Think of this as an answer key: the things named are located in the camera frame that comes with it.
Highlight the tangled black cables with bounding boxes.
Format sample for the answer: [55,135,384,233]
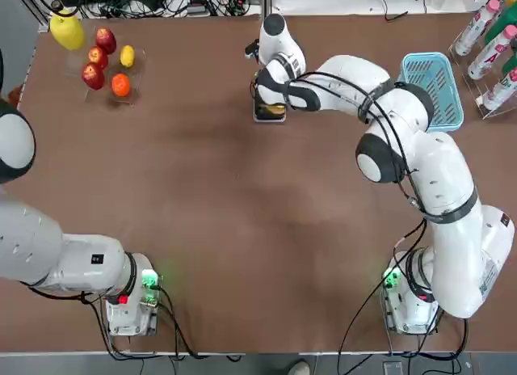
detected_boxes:
[60,0,262,19]

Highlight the white bottle with pink cap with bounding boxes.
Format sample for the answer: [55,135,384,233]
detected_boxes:
[454,0,502,57]
[481,66,517,112]
[467,24,517,81]

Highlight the clear acrylic fruit shelf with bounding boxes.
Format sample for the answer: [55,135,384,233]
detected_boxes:
[63,23,149,108]

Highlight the large yellow green fruit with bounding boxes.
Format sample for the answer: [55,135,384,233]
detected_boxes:
[48,10,86,52]

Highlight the black left base cable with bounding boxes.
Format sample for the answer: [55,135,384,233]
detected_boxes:
[19,280,243,360]

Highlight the black right base cable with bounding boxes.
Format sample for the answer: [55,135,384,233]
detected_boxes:
[337,217,469,360]

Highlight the black base cable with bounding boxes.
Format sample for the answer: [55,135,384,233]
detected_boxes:
[19,280,243,360]
[337,217,469,360]

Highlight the yellow lemon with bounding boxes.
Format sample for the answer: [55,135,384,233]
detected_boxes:
[119,44,136,68]

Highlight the orange tangerine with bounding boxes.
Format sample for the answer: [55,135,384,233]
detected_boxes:
[111,73,132,98]

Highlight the green bottle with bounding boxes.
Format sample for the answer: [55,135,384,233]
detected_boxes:
[502,38,517,75]
[484,2,517,45]

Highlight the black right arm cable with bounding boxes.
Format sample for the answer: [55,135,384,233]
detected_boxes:
[284,70,431,225]

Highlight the red apple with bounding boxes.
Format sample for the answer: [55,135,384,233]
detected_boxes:
[81,61,107,92]
[87,45,110,70]
[95,27,118,55]

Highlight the clear acrylic bottle shelf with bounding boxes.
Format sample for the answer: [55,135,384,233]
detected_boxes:
[447,9,517,121]

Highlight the blue plastic basket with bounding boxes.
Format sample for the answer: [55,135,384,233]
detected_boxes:
[399,52,464,134]

